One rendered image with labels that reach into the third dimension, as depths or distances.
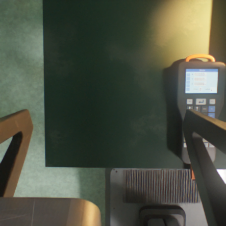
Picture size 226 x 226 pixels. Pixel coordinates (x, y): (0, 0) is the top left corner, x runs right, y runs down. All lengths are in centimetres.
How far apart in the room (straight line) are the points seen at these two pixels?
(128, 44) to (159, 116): 15
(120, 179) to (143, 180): 11
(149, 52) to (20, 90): 96
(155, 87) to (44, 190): 107
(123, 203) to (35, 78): 81
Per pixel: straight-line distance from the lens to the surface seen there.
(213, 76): 41
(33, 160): 130
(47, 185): 133
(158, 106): 41
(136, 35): 42
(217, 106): 42
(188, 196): 106
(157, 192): 101
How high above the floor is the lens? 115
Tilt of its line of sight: 85 degrees down
